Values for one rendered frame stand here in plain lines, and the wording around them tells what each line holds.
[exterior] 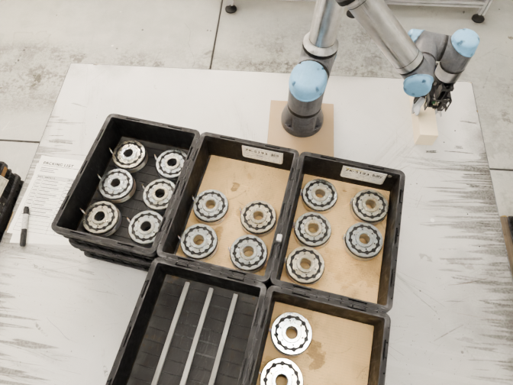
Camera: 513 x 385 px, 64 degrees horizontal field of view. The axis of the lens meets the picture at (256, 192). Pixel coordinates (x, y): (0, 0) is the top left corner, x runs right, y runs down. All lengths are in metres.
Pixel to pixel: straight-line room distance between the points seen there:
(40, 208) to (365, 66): 2.02
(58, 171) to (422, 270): 1.25
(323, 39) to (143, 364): 1.05
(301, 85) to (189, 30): 1.75
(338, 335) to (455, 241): 0.53
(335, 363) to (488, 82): 2.19
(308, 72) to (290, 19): 1.68
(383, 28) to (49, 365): 1.27
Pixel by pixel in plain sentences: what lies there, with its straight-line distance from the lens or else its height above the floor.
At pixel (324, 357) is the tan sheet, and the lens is 1.11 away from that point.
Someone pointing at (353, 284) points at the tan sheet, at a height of 0.83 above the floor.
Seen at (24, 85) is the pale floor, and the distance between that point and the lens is 3.00.
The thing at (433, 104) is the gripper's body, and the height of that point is 0.85.
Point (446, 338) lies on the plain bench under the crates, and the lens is 1.34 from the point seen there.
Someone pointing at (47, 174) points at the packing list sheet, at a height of 0.70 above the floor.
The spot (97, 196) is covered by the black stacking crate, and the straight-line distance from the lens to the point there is 1.33.
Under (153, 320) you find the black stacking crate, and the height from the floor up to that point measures 0.83.
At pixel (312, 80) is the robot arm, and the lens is 1.33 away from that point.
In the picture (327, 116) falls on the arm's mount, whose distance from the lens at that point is 1.53.
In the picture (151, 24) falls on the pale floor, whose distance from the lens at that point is 3.08.
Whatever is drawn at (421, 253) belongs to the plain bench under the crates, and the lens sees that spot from 1.38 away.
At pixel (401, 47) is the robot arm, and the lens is 1.18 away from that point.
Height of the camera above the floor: 1.92
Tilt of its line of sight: 63 degrees down
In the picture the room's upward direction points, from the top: 3 degrees counter-clockwise
